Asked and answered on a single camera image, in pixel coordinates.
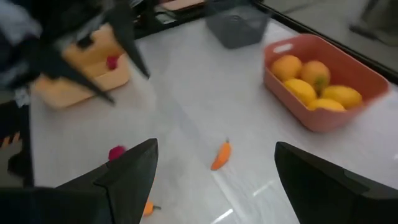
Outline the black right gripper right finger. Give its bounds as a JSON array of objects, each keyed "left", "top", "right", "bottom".
[{"left": 274, "top": 141, "right": 398, "bottom": 224}]

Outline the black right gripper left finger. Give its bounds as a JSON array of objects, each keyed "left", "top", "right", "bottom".
[{"left": 0, "top": 138, "right": 159, "bottom": 224}]

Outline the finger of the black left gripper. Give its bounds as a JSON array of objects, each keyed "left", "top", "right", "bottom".
[
  {"left": 34, "top": 51, "right": 116, "bottom": 105},
  {"left": 107, "top": 6, "right": 151, "bottom": 79}
]

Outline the red habanero pepper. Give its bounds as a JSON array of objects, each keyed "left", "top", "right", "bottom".
[
  {"left": 108, "top": 144, "right": 127, "bottom": 162},
  {"left": 106, "top": 55, "right": 119, "bottom": 70}
]

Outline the orange chili pepper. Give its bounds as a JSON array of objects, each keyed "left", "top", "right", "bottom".
[
  {"left": 210, "top": 138, "right": 233, "bottom": 172},
  {"left": 142, "top": 200, "right": 162, "bottom": 218}
]

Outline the yellow mango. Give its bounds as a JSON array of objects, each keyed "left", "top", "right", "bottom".
[
  {"left": 283, "top": 78, "right": 318, "bottom": 106},
  {"left": 320, "top": 85, "right": 363, "bottom": 110},
  {"left": 307, "top": 98, "right": 346, "bottom": 112}
]

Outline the orange mango with green patch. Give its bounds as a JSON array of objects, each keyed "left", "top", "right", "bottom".
[{"left": 300, "top": 60, "right": 331, "bottom": 93}]

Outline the yellow plastic basket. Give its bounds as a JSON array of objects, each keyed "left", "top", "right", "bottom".
[{"left": 30, "top": 23, "right": 131, "bottom": 110}]

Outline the wooden table side board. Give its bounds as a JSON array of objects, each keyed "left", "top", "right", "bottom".
[{"left": 158, "top": 0, "right": 206, "bottom": 12}]

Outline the salmon plastic basket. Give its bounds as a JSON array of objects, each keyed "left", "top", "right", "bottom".
[{"left": 263, "top": 33, "right": 391, "bottom": 133}]

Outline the grey plastic basket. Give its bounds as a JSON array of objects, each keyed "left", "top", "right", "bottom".
[{"left": 205, "top": 4, "right": 271, "bottom": 50}]

